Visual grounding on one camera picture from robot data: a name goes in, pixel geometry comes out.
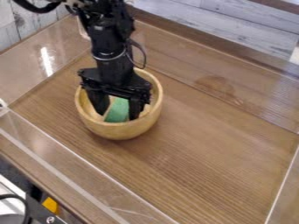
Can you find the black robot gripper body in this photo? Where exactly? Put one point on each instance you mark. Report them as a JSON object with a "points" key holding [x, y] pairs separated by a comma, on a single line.
{"points": [[116, 78]]}

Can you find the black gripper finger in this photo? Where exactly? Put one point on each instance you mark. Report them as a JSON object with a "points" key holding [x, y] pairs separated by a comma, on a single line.
{"points": [[99, 100], [134, 104]]}

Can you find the green rectangular block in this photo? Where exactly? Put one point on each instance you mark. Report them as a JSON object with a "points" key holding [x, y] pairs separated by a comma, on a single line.
{"points": [[118, 111]]}

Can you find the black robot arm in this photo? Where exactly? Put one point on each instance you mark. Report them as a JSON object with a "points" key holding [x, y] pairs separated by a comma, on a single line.
{"points": [[108, 24]]}

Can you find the brown wooden bowl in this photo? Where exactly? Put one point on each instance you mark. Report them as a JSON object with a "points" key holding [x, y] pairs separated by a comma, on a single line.
{"points": [[131, 128]]}

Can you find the yellow and black device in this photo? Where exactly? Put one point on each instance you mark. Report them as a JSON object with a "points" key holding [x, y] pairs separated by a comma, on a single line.
{"points": [[46, 210]]}

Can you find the clear acrylic tray wall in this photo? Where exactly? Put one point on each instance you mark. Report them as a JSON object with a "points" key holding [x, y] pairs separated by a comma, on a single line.
{"points": [[94, 196]]}

